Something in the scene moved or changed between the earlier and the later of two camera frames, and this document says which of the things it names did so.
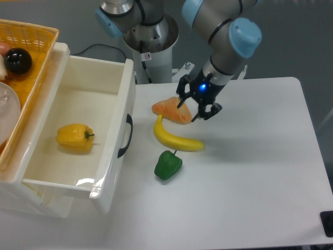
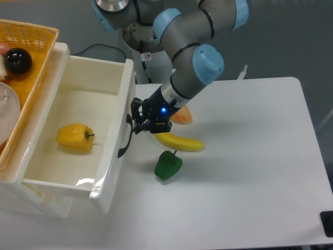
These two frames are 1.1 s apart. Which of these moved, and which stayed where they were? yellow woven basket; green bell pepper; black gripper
Moved: black gripper
Stayed: green bell pepper; yellow woven basket
